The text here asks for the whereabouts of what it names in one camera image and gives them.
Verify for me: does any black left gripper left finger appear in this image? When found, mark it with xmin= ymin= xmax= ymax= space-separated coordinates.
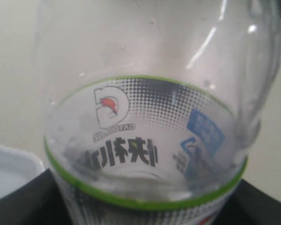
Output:
xmin=0 ymin=169 xmax=72 ymax=225

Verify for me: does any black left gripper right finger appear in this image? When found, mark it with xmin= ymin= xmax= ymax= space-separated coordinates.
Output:
xmin=213 ymin=180 xmax=281 ymax=225

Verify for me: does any clear plastic drink bottle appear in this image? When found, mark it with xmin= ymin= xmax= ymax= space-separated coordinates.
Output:
xmin=35 ymin=0 xmax=281 ymax=225

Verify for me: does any white plastic tray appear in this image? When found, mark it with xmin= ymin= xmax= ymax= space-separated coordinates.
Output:
xmin=0 ymin=145 xmax=45 ymax=199

